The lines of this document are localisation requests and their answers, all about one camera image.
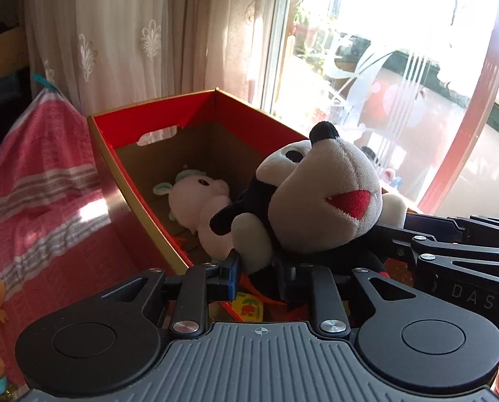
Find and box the Mickey Mouse plush toy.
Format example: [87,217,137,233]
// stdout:
[209,121,407,306]

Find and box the pink plush toy in box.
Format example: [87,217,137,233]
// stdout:
[153,169,233,260]

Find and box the red cardboard box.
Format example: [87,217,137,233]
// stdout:
[87,89,304,275]

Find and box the pink striped cloth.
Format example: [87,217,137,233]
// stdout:
[0,90,140,387]

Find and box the teal clothes peg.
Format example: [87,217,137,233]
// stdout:
[33,74,59,92]

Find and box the white embroidered curtain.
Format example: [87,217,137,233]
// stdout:
[25,0,275,115]

